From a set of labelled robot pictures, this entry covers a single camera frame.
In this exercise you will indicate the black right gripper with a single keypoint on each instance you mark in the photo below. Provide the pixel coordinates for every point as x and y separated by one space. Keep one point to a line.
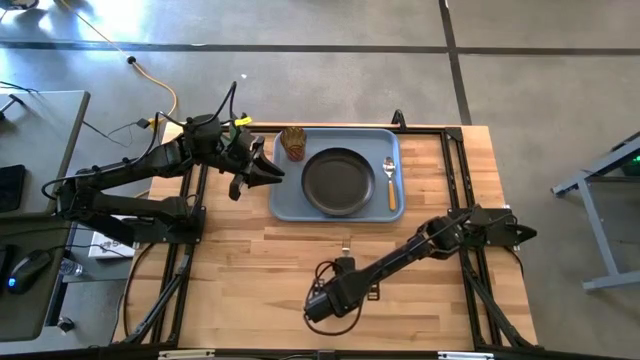
342 287

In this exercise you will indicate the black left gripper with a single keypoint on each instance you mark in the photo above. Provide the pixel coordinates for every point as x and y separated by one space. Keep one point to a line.
242 150

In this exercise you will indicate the amber faceted cup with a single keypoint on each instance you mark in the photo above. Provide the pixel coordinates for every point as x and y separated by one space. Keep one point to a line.
293 144

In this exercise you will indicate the dark round plate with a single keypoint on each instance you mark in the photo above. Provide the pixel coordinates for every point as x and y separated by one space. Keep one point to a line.
338 181

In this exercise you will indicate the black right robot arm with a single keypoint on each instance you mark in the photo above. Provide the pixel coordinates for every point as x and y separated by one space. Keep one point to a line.
415 245

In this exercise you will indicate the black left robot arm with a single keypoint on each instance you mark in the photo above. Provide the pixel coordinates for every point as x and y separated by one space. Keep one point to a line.
125 167

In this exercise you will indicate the blue plastic tray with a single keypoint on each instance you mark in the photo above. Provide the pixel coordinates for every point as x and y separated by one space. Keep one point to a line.
285 205

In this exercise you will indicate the yellow tag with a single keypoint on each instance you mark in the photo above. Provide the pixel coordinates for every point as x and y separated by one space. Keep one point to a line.
243 121

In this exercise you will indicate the black table clamp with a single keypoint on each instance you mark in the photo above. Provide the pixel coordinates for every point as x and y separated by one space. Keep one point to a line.
398 119

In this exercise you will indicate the white printed box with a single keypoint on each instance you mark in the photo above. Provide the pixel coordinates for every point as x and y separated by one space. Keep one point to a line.
107 247

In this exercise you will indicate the clear water bottle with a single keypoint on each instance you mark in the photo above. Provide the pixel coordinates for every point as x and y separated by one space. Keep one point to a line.
71 267

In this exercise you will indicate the grey desk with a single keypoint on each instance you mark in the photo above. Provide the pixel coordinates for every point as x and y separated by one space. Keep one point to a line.
40 130

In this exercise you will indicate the black desk pad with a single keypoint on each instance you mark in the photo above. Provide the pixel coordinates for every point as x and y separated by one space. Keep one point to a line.
11 189

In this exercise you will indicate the black computer mouse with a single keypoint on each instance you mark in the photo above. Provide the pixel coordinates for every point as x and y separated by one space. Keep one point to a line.
27 270

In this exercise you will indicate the grey metal table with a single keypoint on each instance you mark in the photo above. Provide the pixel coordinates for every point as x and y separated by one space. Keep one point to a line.
595 225

